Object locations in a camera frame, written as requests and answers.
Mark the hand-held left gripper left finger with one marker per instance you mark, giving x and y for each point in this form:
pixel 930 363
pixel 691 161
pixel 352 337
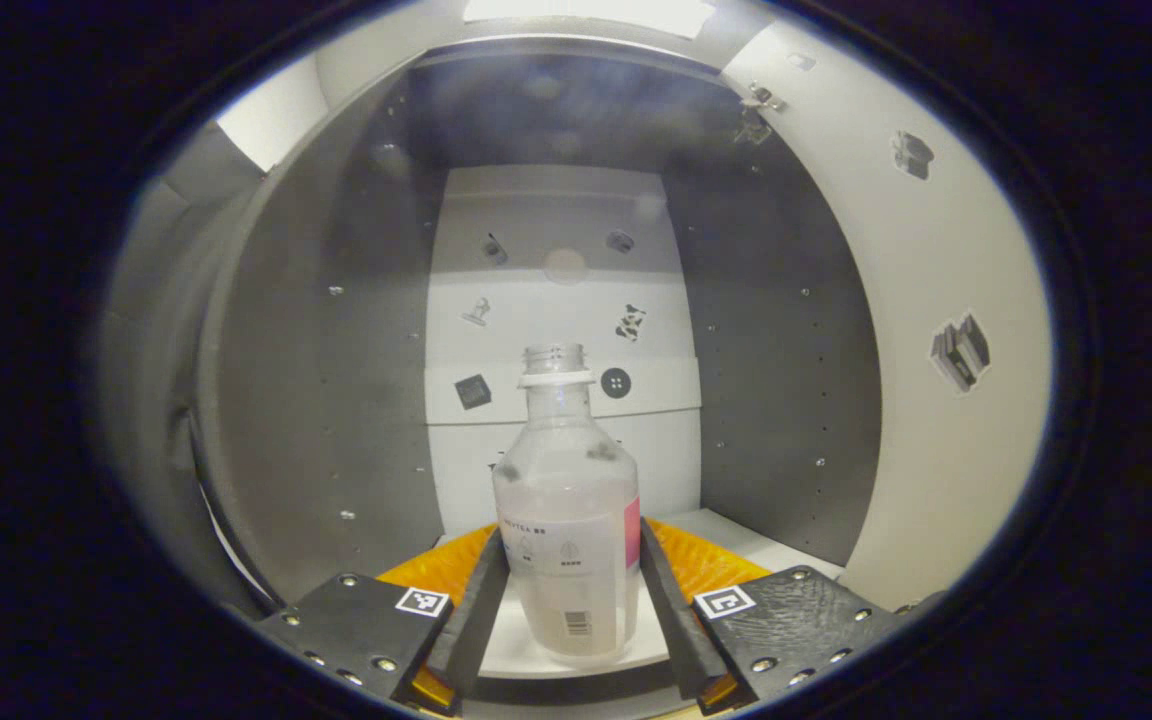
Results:
pixel 481 620

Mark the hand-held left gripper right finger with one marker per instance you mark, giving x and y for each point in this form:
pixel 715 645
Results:
pixel 676 620

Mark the clear plastic bottle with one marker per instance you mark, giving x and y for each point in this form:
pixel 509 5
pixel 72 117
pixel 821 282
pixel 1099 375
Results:
pixel 566 480

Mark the dark grey cabinet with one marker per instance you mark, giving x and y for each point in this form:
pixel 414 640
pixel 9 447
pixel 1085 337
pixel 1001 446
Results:
pixel 336 400

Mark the metal door hinge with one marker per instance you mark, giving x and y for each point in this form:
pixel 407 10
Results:
pixel 758 110

